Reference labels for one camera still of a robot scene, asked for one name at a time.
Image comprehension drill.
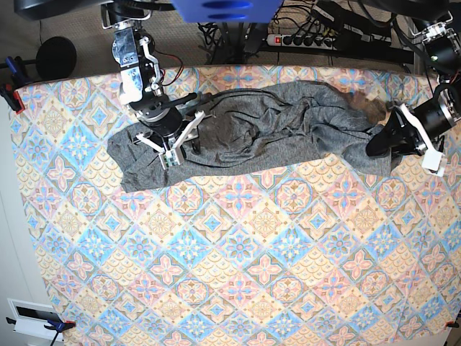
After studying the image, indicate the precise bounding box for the white wall outlet box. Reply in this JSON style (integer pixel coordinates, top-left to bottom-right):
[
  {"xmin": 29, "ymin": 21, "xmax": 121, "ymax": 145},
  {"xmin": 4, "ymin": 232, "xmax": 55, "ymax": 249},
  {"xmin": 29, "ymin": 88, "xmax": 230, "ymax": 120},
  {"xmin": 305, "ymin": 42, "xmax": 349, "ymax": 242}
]
[{"xmin": 7, "ymin": 298, "xmax": 60, "ymax": 341}]

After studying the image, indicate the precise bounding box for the patterned colourful tablecloth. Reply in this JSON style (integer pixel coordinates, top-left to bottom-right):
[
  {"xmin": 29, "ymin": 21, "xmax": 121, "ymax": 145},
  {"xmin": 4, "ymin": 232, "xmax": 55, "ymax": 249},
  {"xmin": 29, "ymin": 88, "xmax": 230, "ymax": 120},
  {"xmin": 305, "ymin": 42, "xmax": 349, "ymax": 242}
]
[{"xmin": 9, "ymin": 74, "xmax": 460, "ymax": 345}]

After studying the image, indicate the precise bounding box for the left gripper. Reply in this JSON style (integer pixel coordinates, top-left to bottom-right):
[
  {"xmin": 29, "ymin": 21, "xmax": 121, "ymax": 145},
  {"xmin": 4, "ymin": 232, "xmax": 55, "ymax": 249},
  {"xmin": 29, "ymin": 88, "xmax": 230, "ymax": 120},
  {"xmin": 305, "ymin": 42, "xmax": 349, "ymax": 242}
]
[{"xmin": 366, "ymin": 105, "xmax": 447, "ymax": 177}]

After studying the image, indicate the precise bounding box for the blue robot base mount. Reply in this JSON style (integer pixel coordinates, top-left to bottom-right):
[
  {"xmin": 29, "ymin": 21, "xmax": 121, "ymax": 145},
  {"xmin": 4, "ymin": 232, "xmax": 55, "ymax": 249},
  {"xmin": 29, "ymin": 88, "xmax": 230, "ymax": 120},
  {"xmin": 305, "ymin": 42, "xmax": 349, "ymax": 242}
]
[{"xmin": 171, "ymin": 0, "xmax": 283, "ymax": 23}]

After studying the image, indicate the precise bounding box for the black power strip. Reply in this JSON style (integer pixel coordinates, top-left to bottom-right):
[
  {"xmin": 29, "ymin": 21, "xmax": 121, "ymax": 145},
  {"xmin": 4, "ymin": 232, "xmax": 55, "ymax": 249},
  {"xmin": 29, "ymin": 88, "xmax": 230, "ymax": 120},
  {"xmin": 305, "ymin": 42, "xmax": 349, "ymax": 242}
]
[{"xmin": 266, "ymin": 34, "xmax": 335, "ymax": 50}]

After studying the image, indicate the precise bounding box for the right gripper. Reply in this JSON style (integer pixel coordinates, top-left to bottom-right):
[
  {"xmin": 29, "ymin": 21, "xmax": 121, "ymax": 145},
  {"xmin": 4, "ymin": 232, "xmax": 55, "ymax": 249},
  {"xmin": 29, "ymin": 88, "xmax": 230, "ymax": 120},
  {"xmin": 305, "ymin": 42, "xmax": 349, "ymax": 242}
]
[{"xmin": 135, "ymin": 108, "xmax": 207, "ymax": 170}]

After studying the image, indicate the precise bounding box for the orange blue corner clamp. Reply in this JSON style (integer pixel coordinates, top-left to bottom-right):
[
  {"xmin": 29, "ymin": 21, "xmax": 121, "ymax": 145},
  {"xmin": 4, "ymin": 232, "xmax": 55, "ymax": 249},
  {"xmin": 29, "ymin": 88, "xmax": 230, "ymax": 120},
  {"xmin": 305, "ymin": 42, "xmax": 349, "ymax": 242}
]
[{"xmin": 6, "ymin": 316, "xmax": 76, "ymax": 346}]

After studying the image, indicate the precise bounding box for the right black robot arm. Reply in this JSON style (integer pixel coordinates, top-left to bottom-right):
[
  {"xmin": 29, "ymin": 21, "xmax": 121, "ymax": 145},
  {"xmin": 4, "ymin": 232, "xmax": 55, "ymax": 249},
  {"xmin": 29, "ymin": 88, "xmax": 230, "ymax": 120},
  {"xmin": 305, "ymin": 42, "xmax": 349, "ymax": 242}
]
[{"xmin": 101, "ymin": 1, "xmax": 205, "ymax": 170}]

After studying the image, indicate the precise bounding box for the black round stool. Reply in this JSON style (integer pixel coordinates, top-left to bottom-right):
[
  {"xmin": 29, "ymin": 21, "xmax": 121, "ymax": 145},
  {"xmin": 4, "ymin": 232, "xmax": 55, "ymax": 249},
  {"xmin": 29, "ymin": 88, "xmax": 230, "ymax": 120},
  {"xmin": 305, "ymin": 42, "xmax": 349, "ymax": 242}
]
[{"xmin": 35, "ymin": 36, "xmax": 77, "ymax": 81}]

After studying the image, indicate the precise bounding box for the red blue table clamp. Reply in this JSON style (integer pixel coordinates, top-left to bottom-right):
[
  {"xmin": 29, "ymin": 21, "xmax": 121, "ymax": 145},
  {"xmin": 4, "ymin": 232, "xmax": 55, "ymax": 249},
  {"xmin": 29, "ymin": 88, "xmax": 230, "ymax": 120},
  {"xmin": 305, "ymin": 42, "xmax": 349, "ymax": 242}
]
[{"xmin": 1, "ymin": 56, "xmax": 30, "ymax": 114}]

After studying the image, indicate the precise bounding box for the grey t-shirt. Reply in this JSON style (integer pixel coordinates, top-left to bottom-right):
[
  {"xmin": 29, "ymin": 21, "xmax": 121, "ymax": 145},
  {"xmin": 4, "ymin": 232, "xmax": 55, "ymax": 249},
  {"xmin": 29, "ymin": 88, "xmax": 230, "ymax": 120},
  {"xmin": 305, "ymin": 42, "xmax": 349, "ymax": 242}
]
[{"xmin": 107, "ymin": 81, "xmax": 400, "ymax": 192}]

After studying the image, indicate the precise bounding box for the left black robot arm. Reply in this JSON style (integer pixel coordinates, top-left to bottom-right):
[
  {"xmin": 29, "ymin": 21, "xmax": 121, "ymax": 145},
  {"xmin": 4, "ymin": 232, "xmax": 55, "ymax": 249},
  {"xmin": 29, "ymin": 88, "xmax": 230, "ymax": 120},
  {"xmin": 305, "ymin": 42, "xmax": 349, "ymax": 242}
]
[{"xmin": 366, "ymin": 20, "xmax": 460, "ymax": 177}]

